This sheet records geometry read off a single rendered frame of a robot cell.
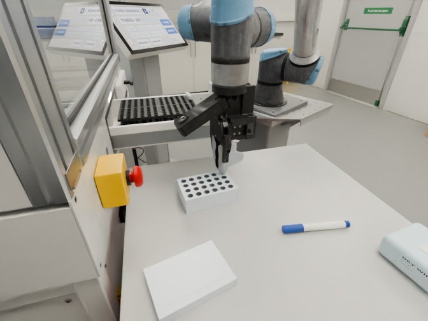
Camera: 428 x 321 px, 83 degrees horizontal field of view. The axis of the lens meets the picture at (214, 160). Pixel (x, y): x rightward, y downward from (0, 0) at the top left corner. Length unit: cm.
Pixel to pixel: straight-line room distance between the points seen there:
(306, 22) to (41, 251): 93
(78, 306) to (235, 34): 52
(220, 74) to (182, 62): 334
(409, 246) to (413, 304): 9
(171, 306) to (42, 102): 31
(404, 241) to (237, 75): 41
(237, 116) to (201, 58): 339
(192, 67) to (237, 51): 340
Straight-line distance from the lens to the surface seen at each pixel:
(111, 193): 45
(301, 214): 57
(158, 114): 68
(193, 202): 52
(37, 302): 49
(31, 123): 29
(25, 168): 32
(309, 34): 101
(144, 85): 166
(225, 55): 47
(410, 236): 55
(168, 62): 376
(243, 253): 47
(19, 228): 37
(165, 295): 41
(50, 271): 42
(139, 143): 66
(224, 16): 47
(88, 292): 47
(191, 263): 44
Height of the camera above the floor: 113
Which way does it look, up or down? 31 degrees down
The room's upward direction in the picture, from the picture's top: straight up
